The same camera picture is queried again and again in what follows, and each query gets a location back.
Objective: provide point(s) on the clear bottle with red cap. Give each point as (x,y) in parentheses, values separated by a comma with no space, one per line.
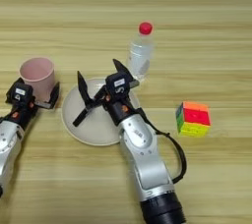
(141,51)

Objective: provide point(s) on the black marker pen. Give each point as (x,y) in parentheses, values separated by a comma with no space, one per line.
(78,119)

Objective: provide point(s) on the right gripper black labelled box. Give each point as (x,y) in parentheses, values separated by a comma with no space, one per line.
(118,85)

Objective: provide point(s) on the beige round plate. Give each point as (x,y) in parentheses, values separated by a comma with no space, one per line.
(98,129)

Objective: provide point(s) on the multicoloured puzzle cube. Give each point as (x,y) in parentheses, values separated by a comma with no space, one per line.
(195,118)

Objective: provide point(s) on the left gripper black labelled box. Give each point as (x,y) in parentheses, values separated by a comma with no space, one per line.
(20,93)

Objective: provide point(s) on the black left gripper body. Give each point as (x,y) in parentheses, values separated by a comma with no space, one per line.
(23,116)

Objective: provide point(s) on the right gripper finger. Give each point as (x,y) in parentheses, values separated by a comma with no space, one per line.
(83,90)
(121,68)

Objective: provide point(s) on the pink plastic cup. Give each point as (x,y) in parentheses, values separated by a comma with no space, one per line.
(36,74)

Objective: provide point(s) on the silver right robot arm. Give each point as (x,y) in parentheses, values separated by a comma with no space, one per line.
(147,156)

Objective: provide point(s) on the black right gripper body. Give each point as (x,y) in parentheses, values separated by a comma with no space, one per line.
(121,110)

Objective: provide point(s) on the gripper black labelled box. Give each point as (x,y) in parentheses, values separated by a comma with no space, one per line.
(20,93)
(118,85)

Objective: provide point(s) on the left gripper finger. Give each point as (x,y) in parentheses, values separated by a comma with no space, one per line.
(54,95)
(19,81)

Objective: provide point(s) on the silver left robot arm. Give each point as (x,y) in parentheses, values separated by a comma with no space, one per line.
(8,149)

